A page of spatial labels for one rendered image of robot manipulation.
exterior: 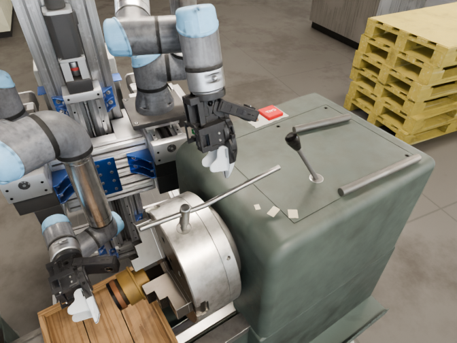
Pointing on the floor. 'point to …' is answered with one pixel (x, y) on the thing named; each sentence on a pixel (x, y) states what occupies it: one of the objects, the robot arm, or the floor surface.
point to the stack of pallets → (408, 73)
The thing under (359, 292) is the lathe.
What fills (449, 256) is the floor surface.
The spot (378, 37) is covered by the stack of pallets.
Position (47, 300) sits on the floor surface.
